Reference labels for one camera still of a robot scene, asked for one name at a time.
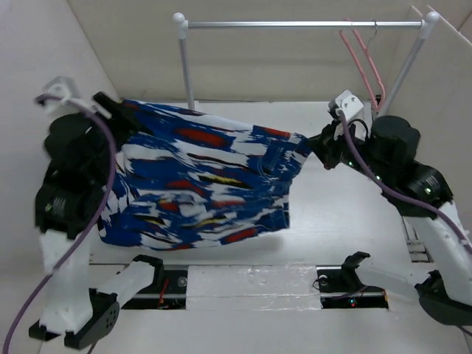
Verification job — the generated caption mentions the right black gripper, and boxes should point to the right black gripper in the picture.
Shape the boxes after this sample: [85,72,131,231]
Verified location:
[305,114,389,183]

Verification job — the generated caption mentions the blue white red patterned trousers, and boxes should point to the blue white red patterned trousers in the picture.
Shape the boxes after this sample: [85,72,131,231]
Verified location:
[98,100,310,251]

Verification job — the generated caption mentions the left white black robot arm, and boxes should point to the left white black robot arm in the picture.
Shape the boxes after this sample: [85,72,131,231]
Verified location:
[29,92,164,350]

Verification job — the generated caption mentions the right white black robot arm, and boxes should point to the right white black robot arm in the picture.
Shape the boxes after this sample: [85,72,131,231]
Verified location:
[307,116,471,332]

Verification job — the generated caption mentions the pink plastic hanger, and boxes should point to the pink plastic hanger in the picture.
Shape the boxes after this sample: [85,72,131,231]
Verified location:
[338,18,388,112]

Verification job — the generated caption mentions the white metal clothes rack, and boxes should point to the white metal clothes rack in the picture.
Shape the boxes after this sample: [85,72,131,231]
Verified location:
[173,11,440,115]

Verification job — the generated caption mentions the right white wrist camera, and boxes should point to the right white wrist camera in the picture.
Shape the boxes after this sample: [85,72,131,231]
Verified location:
[328,90,364,122]

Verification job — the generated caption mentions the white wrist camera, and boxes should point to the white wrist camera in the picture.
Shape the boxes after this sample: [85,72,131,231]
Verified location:
[34,76,92,114]
[328,90,364,122]

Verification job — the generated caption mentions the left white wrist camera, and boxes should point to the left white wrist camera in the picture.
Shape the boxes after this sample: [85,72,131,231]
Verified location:
[34,76,92,114]

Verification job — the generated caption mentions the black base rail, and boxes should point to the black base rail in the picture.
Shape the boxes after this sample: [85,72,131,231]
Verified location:
[124,265,389,311]

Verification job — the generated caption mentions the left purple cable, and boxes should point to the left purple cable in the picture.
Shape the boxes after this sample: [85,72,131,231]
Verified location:
[1,94,117,354]

